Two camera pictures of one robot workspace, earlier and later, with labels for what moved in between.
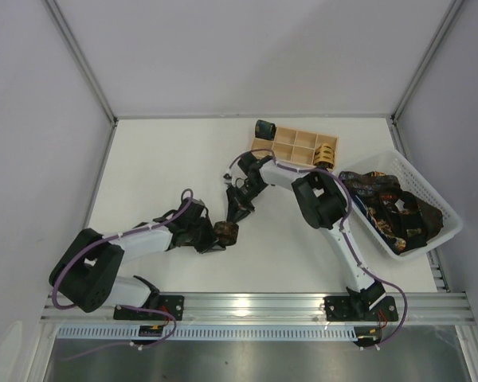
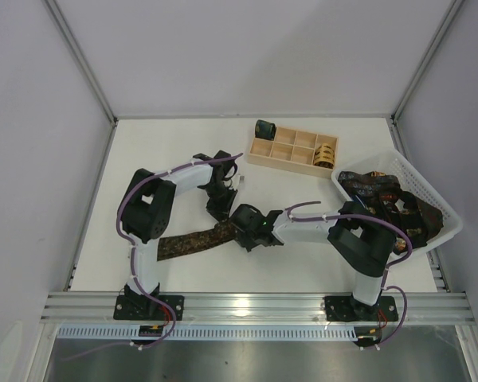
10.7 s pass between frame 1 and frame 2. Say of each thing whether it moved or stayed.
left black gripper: moved
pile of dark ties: stayed
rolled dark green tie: stayed
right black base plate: stayed
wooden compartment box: stayed
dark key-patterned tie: moved
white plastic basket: stayed
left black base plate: stayed
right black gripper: moved
